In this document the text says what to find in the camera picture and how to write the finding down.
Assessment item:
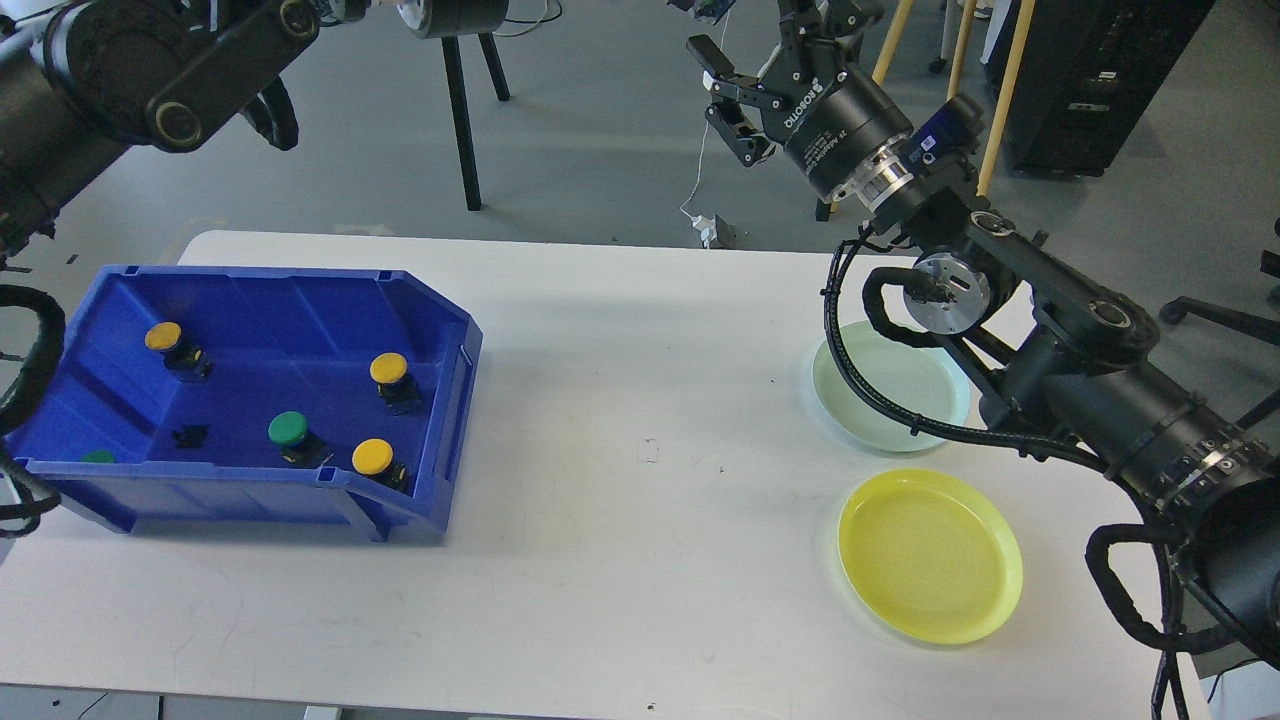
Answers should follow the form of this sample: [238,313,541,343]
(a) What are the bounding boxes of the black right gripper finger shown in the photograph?
[778,1,884,85]
[686,35,790,167]

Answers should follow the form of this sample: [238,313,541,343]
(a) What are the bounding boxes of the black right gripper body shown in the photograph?
[771,68,915,206]

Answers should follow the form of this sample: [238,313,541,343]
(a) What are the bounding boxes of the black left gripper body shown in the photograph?
[398,0,509,40]

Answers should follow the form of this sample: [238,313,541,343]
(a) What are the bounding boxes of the yellow push button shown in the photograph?
[351,438,412,493]
[369,352,422,415]

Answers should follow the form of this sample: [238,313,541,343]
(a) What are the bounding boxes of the blue plastic bin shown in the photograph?
[6,265,483,542]

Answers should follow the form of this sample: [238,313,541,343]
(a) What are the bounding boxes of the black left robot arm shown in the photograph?
[3,1,511,539]

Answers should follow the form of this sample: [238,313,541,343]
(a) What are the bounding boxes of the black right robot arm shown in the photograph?
[686,1,1279,719]

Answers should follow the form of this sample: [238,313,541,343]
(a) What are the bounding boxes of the light green plate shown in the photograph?
[812,322,973,454]

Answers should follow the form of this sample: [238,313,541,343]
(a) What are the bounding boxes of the yellow button far left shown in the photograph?
[143,322,212,383]

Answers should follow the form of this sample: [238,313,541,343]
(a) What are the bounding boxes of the green push button lower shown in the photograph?
[268,410,333,468]

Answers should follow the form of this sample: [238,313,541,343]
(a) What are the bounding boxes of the yellow plate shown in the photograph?
[836,468,1024,646]

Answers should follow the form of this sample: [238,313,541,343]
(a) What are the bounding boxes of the green button bin corner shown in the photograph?
[79,448,116,464]

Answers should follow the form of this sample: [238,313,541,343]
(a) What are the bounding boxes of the white power plug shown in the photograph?
[690,214,739,250]

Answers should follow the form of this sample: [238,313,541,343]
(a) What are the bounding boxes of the black stand legs left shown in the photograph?
[442,32,512,211]

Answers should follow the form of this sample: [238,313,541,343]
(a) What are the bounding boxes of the wooden easel legs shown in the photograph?
[832,0,1039,214]

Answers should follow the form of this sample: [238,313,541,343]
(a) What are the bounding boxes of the black computer tower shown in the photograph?
[1002,1,1213,177]

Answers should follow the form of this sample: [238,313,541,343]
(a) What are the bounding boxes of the small black part in bin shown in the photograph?
[170,424,210,448]

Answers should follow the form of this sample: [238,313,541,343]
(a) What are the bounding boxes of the black office chair base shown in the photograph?
[1158,296,1279,347]

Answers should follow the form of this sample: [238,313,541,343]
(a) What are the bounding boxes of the white cable on floor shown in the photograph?
[681,120,713,223]

